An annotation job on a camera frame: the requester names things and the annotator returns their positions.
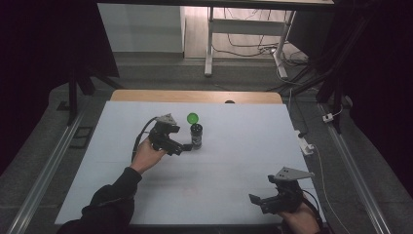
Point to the black curtain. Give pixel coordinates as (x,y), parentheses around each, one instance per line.
(380,65)
(39,65)

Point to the white small adapter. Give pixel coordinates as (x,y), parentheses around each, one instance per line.
(328,117)

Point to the aluminium rail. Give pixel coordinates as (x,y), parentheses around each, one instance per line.
(354,165)
(45,172)

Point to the white metal desk frame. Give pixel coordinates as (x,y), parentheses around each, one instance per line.
(246,27)

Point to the white power strip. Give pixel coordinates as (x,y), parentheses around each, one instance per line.
(305,144)

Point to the person's left hand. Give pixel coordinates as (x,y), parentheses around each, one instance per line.
(146,157)

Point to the glass spice jar dark label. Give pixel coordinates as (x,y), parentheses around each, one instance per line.
(196,136)

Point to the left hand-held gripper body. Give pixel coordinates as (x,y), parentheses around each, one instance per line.
(162,138)

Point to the black tripod stand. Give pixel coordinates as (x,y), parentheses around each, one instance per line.
(336,94)
(74,94)

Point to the person's right hand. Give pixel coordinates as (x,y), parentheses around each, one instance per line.
(300,221)

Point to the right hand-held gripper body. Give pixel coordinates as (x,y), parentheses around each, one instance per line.
(287,191)

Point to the wooden table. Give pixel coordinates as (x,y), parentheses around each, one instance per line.
(195,96)

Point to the green round lid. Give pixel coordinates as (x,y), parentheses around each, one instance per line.
(193,118)

